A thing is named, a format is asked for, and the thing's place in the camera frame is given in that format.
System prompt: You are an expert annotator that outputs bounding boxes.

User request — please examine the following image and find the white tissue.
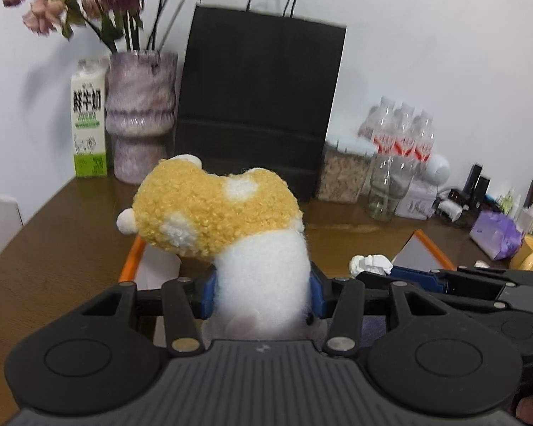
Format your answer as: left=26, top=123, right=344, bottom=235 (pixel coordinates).
left=349, top=255, right=393, bottom=277

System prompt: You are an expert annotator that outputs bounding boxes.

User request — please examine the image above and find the white yellow plush toy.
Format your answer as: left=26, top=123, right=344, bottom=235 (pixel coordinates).
left=115, top=154, right=330, bottom=343

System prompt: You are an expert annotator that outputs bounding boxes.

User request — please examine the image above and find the yellow ceramic mug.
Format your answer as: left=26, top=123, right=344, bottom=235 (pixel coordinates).
left=510, top=236, right=533, bottom=271

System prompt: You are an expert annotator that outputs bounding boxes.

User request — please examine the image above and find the red orange cardboard box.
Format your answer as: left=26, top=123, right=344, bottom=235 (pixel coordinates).
left=117, top=225, right=457, bottom=347

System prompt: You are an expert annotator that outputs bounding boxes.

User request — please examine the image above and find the purple tissue pack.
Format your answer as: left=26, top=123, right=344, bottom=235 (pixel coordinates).
left=469, top=211, right=522, bottom=261

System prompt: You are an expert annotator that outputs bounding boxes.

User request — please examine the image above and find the white power adapter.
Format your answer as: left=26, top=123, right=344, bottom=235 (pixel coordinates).
left=433, top=187, right=469, bottom=223

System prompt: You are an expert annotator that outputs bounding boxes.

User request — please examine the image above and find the white tin box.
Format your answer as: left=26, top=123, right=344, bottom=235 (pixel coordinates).
left=395, top=179, right=438, bottom=220

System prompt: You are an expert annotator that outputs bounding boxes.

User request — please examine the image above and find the black device on desk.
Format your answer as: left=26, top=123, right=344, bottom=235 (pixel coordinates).
left=463, top=164, right=491, bottom=210

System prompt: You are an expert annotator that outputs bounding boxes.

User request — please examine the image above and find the clear glass cup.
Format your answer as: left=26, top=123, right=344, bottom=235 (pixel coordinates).
left=368, top=155, right=415, bottom=221

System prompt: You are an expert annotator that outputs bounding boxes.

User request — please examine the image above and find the clear food storage jar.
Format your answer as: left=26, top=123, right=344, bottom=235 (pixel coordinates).
left=316, top=135, right=377, bottom=204

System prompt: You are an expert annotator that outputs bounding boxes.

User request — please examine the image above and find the water bottle middle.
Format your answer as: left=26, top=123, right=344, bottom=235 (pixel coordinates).
left=392, top=102, right=415, bottom=159

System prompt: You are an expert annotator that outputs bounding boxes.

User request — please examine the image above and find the water bottle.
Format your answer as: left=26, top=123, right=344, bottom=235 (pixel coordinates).
left=392, top=102, right=415, bottom=159
left=358, top=96, right=396, bottom=155
left=413, top=111, right=435, bottom=172

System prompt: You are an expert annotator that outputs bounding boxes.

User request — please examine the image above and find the water bottle right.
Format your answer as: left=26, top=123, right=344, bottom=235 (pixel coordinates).
left=413, top=111, right=435, bottom=172

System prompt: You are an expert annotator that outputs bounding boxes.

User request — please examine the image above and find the water bottle left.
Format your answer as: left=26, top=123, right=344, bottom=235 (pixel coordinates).
left=358, top=96, right=396, bottom=155

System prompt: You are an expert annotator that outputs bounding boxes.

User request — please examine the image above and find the purple ceramic vase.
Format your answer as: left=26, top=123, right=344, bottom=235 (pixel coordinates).
left=105, top=51, right=178, bottom=185

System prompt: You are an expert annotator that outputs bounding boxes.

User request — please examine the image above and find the black paper shopping bag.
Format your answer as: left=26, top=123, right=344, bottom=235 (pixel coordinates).
left=175, top=6, right=346, bottom=201

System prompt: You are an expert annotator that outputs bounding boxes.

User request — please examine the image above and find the green white milk carton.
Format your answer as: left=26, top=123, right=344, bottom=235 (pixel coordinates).
left=71, top=57, right=108, bottom=178

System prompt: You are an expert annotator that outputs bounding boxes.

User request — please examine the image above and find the dried rose bouquet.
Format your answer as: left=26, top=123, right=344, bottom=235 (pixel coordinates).
left=1, top=0, right=186, bottom=54

